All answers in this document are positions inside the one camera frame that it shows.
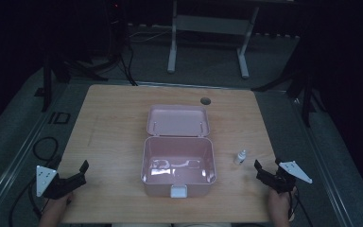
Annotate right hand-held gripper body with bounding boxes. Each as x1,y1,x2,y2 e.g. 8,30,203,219
257,160,314,194

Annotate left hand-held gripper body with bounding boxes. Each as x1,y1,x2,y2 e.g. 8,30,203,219
35,165,87,201

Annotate small white spray bottle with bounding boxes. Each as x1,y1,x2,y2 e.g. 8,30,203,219
233,148,249,166

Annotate pink plastic box with lid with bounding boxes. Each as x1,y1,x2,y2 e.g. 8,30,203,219
140,104,217,200

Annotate person's left hand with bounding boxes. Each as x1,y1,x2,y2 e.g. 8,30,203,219
38,191,76,227

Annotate person's right hand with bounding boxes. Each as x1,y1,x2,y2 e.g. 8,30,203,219
267,186,298,227

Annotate black stand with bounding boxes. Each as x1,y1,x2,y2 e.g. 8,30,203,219
33,51,110,114
251,37,327,129

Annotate dark equipment rack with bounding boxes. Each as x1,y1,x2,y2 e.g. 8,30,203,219
105,0,129,60

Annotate black looped cable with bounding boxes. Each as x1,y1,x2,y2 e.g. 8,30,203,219
32,135,60,164

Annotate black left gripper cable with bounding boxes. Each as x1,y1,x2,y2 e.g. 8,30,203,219
8,176,50,227

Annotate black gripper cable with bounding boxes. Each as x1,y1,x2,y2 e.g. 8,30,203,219
8,176,50,227
286,186,315,227

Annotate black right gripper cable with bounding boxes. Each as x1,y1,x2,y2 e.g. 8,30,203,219
286,186,315,227

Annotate black floor cables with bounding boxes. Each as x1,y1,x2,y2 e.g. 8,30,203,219
118,44,139,87

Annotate white metal desk frame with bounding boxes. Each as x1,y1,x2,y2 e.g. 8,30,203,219
166,0,261,79

